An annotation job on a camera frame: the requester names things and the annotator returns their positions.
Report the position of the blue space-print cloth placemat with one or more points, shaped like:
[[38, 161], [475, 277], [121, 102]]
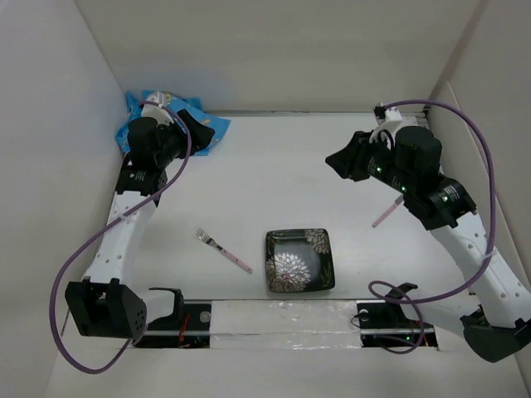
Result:
[[193, 105]]

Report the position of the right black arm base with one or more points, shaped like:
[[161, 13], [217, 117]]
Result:
[[384, 325]]

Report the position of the black floral square plate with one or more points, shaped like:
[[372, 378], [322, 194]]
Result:
[[299, 261]]

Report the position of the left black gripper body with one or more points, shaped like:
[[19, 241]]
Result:
[[174, 144]]

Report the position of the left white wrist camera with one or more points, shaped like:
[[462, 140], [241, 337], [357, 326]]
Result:
[[154, 112]]

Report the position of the pink-handled metal fork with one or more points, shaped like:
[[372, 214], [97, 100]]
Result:
[[208, 240]]

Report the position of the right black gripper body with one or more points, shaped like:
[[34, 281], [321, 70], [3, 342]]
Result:
[[368, 158]]

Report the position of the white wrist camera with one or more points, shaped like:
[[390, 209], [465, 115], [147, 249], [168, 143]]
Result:
[[154, 112], [389, 121]]

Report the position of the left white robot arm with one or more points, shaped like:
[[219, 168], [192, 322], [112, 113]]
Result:
[[103, 304]]

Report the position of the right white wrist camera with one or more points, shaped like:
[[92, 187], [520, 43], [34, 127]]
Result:
[[389, 121]]

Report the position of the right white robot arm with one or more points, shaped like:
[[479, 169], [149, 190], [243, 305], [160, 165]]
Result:
[[499, 325]]

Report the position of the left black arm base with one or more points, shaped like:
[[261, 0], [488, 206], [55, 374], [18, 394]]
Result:
[[190, 330]]

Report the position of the pink-handled metal knife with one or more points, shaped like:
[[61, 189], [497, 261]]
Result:
[[388, 212]]

